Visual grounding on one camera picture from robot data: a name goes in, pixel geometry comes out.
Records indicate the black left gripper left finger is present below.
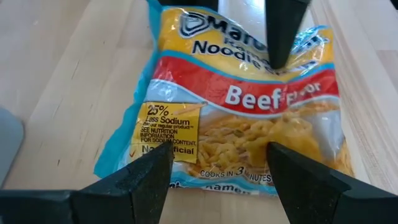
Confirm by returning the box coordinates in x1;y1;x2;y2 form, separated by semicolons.
0;141;175;224

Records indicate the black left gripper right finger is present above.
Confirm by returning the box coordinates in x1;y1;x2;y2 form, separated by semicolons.
266;141;398;224

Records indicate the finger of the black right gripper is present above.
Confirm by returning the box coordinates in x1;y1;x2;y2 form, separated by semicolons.
157;0;220;12
264;0;312;70

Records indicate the blue beef ramen pack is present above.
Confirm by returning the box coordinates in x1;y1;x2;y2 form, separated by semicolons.
93;0;355;197

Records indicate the white plastic bin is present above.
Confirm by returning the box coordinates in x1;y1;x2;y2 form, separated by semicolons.
0;107;25;187

